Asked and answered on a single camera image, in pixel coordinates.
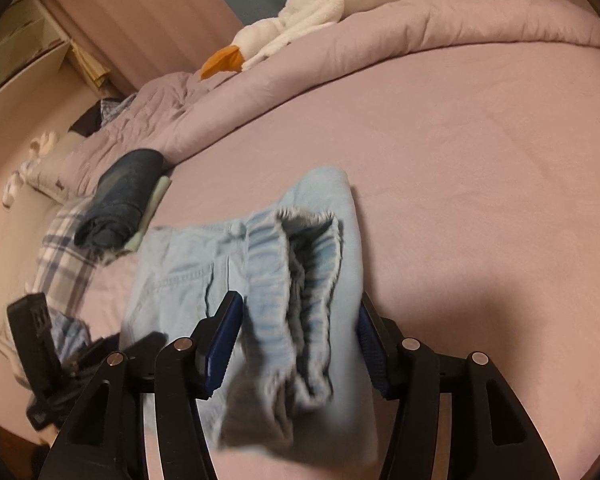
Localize pink curtain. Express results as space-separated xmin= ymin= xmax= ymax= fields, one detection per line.
xmin=35 ymin=0 xmax=246 ymax=98

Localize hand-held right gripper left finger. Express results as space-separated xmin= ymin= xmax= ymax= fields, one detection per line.
xmin=40 ymin=290 xmax=244 ymax=480

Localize black cloth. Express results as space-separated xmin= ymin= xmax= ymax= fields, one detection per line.
xmin=72 ymin=100 xmax=104 ymax=137

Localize dark grey folded clothes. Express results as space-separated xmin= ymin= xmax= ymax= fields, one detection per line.
xmin=74 ymin=149 xmax=165 ymax=250

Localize plaid pillow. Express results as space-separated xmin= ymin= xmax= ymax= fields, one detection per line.
xmin=24 ymin=197 xmax=107 ymax=322

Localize blue striped cloth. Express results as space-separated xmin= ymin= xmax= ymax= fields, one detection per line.
xmin=47 ymin=307 xmax=92 ymax=362

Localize blue checked cloth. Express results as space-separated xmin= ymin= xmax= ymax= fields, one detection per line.
xmin=100 ymin=94 xmax=139 ymax=124

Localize yellowish paper bag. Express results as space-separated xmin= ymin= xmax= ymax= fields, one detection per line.
xmin=70 ymin=40 xmax=112 ymax=90

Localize cream cabinet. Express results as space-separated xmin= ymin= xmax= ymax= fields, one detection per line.
xmin=0 ymin=0 xmax=111 ymax=107

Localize small white plush toy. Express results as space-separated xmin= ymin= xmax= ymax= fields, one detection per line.
xmin=2 ymin=130 xmax=61 ymax=207

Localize white goose plush toy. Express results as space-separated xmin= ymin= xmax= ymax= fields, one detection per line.
xmin=200 ymin=0 xmax=536 ymax=81

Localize light green folded cloth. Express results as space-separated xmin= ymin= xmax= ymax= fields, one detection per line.
xmin=100 ymin=175 xmax=173 ymax=266

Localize pink comforter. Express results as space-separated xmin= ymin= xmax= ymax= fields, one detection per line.
xmin=77 ymin=0 xmax=600 ymax=196

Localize light blue pants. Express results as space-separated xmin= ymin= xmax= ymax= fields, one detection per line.
xmin=120 ymin=165 xmax=381 ymax=461

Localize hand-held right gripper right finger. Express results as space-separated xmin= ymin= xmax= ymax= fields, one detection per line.
xmin=357 ymin=292 xmax=561 ymax=480

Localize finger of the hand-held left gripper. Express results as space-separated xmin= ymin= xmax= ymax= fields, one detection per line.
xmin=86 ymin=330 xmax=169 ymax=370

